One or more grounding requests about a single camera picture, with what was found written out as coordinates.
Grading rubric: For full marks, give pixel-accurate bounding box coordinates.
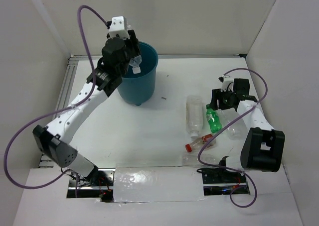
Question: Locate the red cap red label bottle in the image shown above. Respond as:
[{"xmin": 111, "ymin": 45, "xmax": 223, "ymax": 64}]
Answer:
[{"xmin": 185, "ymin": 134, "xmax": 213, "ymax": 153}]

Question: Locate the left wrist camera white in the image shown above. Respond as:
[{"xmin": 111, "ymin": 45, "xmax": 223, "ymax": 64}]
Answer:
[{"xmin": 107, "ymin": 16, "xmax": 130, "ymax": 40}]

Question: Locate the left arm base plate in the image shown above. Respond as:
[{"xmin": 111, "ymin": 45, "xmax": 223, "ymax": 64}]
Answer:
[{"xmin": 66, "ymin": 168, "xmax": 116, "ymax": 203}]

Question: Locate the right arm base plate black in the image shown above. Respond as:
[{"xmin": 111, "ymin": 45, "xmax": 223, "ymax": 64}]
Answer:
[{"xmin": 196, "ymin": 168, "xmax": 250, "ymax": 196}]

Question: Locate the silver tape sheet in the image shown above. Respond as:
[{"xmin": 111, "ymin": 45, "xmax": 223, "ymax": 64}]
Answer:
[{"xmin": 113, "ymin": 167, "xmax": 205, "ymax": 203}]

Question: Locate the green soda bottle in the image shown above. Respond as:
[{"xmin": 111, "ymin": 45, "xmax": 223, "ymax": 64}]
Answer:
[{"xmin": 205, "ymin": 104, "xmax": 223, "ymax": 134}]

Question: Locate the aluminium frame rail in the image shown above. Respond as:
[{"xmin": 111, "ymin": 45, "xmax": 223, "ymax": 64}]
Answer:
[{"xmin": 38, "ymin": 53, "xmax": 246, "ymax": 168}]

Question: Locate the large clear square bottle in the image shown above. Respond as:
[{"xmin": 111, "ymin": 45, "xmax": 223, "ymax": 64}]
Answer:
[{"xmin": 186, "ymin": 95, "xmax": 203, "ymax": 139}]

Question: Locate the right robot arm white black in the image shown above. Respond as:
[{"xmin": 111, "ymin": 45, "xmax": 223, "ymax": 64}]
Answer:
[{"xmin": 210, "ymin": 75, "xmax": 285, "ymax": 182}]

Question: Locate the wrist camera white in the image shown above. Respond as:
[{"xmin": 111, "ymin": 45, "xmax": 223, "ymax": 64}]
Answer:
[
  {"xmin": 218, "ymin": 75, "xmax": 234, "ymax": 92},
  {"xmin": 107, "ymin": 16, "xmax": 130, "ymax": 40}
]

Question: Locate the clear bottle front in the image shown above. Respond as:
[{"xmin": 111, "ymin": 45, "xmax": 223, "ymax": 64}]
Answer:
[{"xmin": 181, "ymin": 153, "xmax": 220, "ymax": 167}]

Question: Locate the clear bottle white cap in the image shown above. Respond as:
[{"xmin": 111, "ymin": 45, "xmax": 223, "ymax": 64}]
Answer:
[
  {"xmin": 126, "ymin": 21, "xmax": 143, "ymax": 74},
  {"xmin": 218, "ymin": 108, "xmax": 247, "ymax": 140}
]

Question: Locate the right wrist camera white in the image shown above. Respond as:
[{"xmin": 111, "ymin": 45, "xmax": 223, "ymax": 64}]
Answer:
[{"xmin": 218, "ymin": 75, "xmax": 234, "ymax": 92}]

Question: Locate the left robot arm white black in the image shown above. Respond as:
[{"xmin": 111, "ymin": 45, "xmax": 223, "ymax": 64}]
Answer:
[{"xmin": 32, "ymin": 30, "xmax": 141, "ymax": 186}]

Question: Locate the teal plastic bin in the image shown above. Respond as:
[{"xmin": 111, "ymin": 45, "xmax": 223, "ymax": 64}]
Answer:
[{"xmin": 117, "ymin": 42, "xmax": 159, "ymax": 106}]

